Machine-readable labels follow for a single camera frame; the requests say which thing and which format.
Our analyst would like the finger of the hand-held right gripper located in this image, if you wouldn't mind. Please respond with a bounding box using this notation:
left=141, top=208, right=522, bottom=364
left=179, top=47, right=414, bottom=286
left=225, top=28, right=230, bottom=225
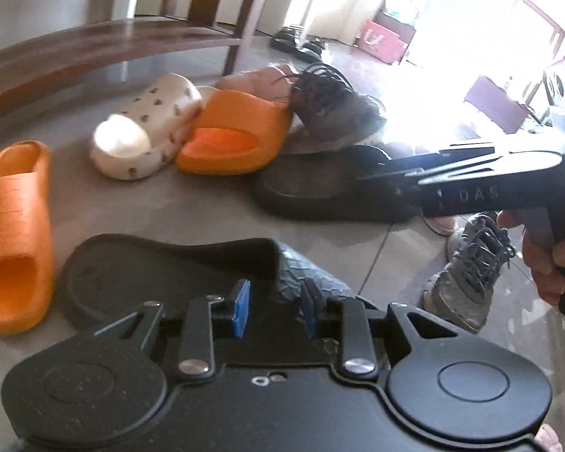
left=358, top=160, right=514, bottom=199
left=388, top=142, right=497, bottom=170

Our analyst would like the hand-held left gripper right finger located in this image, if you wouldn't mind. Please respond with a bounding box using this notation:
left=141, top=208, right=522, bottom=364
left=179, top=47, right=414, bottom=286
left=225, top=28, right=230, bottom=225
left=300, top=280, right=453, bottom=380

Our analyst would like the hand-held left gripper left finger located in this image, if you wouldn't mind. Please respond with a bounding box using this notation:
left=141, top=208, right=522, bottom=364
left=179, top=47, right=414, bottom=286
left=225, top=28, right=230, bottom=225
left=94, top=279, right=252, bottom=380

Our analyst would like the black slide slipper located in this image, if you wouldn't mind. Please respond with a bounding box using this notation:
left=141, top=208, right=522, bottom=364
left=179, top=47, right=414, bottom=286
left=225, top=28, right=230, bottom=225
left=252, top=145, right=425, bottom=221
left=59, top=234, right=380, bottom=340

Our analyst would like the grey lace-up sneaker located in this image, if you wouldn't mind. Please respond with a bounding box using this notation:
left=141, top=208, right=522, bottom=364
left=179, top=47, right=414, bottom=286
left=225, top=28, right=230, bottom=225
left=282, top=62, right=389, bottom=154
left=423, top=213, right=519, bottom=335

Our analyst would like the orange slide slipper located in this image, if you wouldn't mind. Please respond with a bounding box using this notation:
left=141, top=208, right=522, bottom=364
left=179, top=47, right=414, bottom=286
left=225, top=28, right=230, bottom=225
left=176, top=89, right=293, bottom=176
left=0, top=141, right=57, bottom=336

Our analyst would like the wooden shoe rack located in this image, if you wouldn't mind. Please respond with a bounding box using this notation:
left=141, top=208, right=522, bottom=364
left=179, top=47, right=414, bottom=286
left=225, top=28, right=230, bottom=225
left=0, top=0, right=283, bottom=128

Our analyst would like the person's right hand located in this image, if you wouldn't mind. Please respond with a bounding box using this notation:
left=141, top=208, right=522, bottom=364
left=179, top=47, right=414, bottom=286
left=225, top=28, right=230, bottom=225
left=496, top=209, right=565, bottom=307

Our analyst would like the brown coffee table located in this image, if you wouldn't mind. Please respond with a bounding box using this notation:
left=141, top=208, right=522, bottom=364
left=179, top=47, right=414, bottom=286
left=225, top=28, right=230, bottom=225
left=464, top=75, right=542, bottom=135

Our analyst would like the pink printed box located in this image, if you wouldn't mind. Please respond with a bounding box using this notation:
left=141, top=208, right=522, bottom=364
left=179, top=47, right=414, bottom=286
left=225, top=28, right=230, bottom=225
left=355, top=18, right=410, bottom=64

